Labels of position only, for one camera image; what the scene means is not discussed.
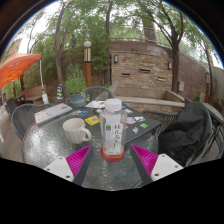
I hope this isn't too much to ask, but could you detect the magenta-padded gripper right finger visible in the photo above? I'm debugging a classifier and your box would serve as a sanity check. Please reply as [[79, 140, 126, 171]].
[[129, 144, 184, 186]]

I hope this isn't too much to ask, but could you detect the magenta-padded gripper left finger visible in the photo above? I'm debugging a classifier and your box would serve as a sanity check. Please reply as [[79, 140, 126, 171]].
[[43, 144, 96, 187]]

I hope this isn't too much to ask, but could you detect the clear white-capped drink bottle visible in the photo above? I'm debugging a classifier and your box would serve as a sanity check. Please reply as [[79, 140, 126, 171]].
[[99, 98, 128, 158]]

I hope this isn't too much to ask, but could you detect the white ribbed mug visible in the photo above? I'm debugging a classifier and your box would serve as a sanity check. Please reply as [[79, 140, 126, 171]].
[[62, 117, 92, 145]]

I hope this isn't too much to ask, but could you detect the flat round red coaster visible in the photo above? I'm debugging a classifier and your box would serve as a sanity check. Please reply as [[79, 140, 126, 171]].
[[100, 146, 126, 163]]

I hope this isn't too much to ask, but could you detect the dark laptop with stickers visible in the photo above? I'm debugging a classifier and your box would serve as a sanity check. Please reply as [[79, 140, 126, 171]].
[[79, 105, 162, 146]]

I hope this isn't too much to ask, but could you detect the yellow flat card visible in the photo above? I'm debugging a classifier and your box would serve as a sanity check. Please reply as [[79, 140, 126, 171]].
[[84, 116, 100, 126]]

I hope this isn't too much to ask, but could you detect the grey woven armchair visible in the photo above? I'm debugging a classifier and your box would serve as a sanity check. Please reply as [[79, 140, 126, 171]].
[[141, 106, 224, 168], [64, 85, 116, 107], [11, 103, 54, 142]]

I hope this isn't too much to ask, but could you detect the black jacket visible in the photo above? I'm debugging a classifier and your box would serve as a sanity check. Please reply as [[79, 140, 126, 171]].
[[157, 101, 213, 168]]

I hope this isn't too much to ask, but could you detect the silver laptop with stickers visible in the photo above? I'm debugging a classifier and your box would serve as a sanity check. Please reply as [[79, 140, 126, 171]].
[[33, 102, 74, 126]]

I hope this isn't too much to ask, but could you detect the white paper booklet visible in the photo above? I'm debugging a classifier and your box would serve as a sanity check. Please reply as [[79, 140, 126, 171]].
[[84, 99, 106, 109]]

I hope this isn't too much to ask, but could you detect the blue yellow striped cone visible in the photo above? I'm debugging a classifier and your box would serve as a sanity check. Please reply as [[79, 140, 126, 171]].
[[55, 83, 64, 101]]

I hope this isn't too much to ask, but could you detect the green plant in blue pot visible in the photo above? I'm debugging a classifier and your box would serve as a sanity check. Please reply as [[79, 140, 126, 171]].
[[64, 63, 88, 108]]

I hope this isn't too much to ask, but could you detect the wooden bench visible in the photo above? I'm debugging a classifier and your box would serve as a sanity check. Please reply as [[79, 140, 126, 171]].
[[19, 85, 44, 104]]

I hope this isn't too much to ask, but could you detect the orange canopy tent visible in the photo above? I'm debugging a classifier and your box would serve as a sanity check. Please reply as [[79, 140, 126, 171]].
[[0, 51, 48, 104]]

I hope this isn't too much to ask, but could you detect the grey wall box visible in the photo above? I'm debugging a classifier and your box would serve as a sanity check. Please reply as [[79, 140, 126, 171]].
[[177, 80, 185, 93]]

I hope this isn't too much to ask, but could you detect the wooden globe lamp post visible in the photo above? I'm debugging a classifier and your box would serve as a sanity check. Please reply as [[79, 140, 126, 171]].
[[83, 40, 93, 88]]

